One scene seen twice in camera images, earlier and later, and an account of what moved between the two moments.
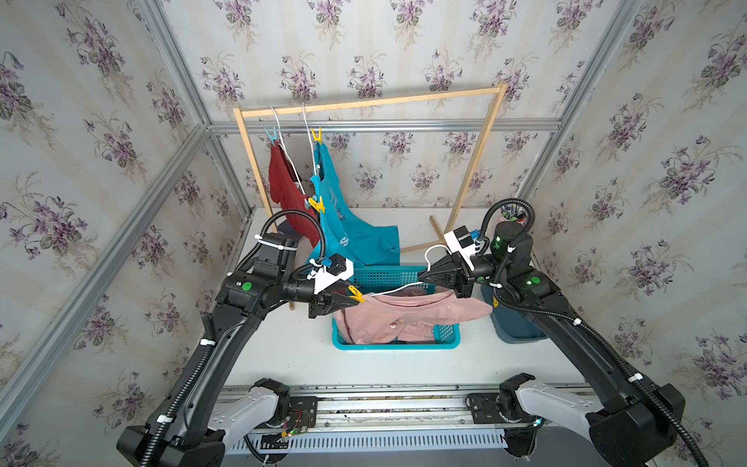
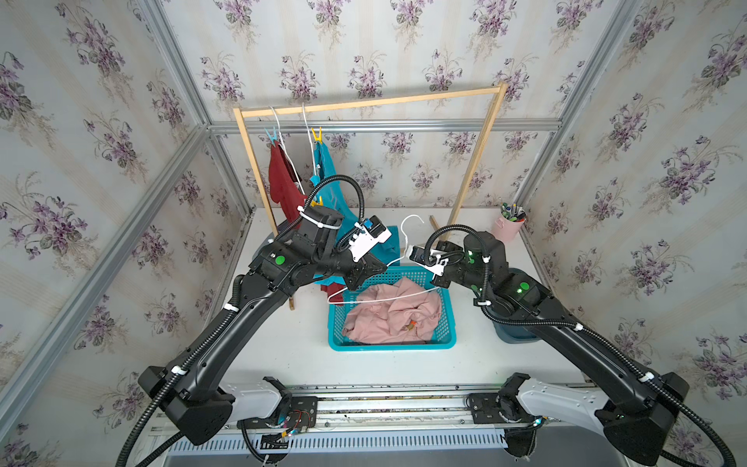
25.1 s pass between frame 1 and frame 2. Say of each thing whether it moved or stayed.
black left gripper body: moved
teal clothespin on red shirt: stayed
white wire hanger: moved
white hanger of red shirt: stayed
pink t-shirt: moved
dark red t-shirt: stayed
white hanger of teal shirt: stayed
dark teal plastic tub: stayed
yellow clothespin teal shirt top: stayed
